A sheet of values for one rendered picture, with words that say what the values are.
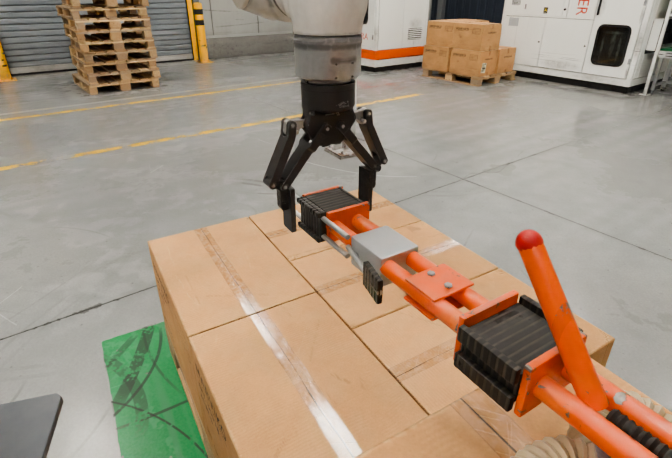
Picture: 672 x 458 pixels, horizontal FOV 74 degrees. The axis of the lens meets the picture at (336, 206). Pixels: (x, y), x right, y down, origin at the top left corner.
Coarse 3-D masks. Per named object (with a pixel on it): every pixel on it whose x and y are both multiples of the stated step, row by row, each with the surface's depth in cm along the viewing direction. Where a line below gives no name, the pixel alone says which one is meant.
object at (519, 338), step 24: (480, 312) 45; (504, 312) 46; (528, 312) 46; (456, 336) 45; (480, 336) 43; (504, 336) 43; (528, 336) 43; (552, 336) 43; (456, 360) 45; (480, 360) 43; (504, 360) 39; (528, 360) 40; (552, 360) 39; (480, 384) 42; (504, 384) 41; (528, 384) 38; (504, 408) 40; (528, 408) 40
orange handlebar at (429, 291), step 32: (352, 224) 68; (416, 256) 57; (416, 288) 51; (448, 288) 50; (448, 320) 47; (544, 384) 39; (608, 384) 39; (576, 416) 36; (640, 416) 36; (608, 448) 34; (640, 448) 33
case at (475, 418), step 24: (624, 384) 56; (456, 408) 53; (480, 408) 53; (408, 432) 50; (432, 432) 50; (456, 432) 50; (480, 432) 50; (504, 432) 50; (528, 432) 50; (552, 432) 50; (360, 456) 48; (384, 456) 48; (408, 456) 48; (432, 456) 48; (456, 456) 48; (480, 456) 48; (504, 456) 48
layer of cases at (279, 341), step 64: (192, 256) 158; (256, 256) 158; (320, 256) 158; (448, 256) 158; (192, 320) 128; (256, 320) 128; (320, 320) 128; (384, 320) 128; (576, 320) 128; (192, 384) 141; (256, 384) 107; (320, 384) 107; (384, 384) 107; (448, 384) 107; (256, 448) 92; (320, 448) 92
